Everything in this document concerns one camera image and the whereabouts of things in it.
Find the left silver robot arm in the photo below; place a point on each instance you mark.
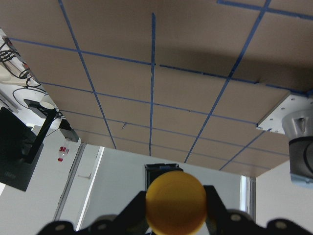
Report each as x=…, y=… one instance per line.
x=301, y=161

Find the yellow push button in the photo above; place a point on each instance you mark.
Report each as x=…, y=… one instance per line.
x=175, y=204

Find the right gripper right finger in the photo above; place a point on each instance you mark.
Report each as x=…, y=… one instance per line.
x=223, y=221

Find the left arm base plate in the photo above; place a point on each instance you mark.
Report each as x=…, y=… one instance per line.
x=276, y=112

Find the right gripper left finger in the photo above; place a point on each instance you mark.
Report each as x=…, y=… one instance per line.
x=131, y=221

